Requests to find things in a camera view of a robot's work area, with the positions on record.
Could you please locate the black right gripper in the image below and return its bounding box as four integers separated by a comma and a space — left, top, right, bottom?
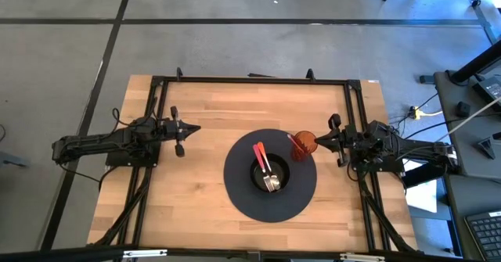
315, 113, 360, 168

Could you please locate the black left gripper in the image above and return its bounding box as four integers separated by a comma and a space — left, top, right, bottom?
158, 106, 201, 158

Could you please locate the orange translucent cup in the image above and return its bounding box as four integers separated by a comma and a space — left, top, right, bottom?
290, 130, 319, 163

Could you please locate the pink-handled fork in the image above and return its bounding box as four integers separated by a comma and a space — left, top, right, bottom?
252, 143, 275, 193

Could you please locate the black bowl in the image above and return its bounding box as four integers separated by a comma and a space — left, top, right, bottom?
249, 153, 291, 194

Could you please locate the round dark woven placemat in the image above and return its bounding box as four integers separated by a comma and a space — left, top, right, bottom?
223, 127, 318, 224

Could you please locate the yellow power plug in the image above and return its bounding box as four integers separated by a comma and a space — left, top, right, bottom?
409, 106, 445, 121

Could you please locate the white paper sheet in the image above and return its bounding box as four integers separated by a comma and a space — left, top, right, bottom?
402, 160, 440, 214

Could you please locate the grey desk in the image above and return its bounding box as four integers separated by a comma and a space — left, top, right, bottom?
433, 70, 501, 179

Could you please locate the black power adapter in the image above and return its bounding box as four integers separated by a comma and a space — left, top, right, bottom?
471, 74, 501, 113

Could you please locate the black keyboard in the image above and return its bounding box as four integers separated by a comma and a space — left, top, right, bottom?
464, 210, 501, 261

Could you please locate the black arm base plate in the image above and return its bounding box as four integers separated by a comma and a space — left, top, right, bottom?
105, 135, 162, 168
351, 152, 406, 174

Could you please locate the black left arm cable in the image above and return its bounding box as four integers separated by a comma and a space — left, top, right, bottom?
111, 107, 157, 129

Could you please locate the black aluminium table frame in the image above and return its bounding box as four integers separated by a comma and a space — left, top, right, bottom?
0, 66, 501, 262

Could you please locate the black floor cable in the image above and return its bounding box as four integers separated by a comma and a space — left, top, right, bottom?
58, 163, 118, 193

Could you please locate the silver metal bracket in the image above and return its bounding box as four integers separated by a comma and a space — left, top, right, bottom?
339, 252, 387, 262
122, 249, 168, 260

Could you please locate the white cable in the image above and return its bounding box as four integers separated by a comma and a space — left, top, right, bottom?
434, 96, 501, 144

